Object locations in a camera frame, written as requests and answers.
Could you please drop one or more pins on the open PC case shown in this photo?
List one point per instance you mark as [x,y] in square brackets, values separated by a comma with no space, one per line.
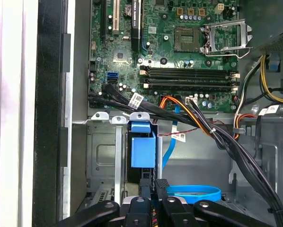
[198,163]

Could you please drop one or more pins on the blue SATA port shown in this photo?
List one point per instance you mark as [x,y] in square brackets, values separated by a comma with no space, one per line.
[112,75]

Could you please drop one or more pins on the black expansion slot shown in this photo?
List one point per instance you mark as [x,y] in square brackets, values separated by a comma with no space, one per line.
[104,21]

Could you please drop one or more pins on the hard disk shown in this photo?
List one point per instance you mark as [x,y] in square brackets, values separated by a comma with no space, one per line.
[142,153]

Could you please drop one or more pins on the white expansion slot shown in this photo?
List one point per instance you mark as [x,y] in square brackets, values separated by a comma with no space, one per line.
[116,16]

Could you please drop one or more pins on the green motherboard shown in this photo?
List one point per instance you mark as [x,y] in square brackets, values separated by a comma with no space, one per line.
[160,40]

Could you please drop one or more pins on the black RAM slot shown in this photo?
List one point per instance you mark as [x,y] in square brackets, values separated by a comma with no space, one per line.
[186,81]
[186,75]
[186,69]
[186,87]

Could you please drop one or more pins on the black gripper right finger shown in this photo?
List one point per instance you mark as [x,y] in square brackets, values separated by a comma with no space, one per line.
[177,212]

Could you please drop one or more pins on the silver metal disk bay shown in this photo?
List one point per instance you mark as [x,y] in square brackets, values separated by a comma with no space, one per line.
[103,151]

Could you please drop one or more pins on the thin metal locking lever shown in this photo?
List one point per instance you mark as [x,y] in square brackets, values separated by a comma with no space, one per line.
[236,56]

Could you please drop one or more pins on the silver socket cover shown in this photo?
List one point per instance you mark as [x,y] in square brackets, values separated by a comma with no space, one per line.
[243,35]

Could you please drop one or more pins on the blue plastic case latch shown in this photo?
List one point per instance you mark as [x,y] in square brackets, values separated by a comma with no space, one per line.
[274,62]

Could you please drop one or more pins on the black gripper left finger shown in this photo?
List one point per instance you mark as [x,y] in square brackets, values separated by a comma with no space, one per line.
[139,212]

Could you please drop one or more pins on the silver chipset chip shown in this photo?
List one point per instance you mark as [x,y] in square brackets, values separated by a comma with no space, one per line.
[120,55]

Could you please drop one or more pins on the dark power supply box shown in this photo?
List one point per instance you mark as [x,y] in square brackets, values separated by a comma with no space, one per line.
[267,21]

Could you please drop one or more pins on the CPU socket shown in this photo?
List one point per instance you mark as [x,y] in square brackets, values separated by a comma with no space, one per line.
[187,39]

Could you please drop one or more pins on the grey metal drive cage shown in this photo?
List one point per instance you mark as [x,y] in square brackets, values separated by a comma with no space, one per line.
[274,165]

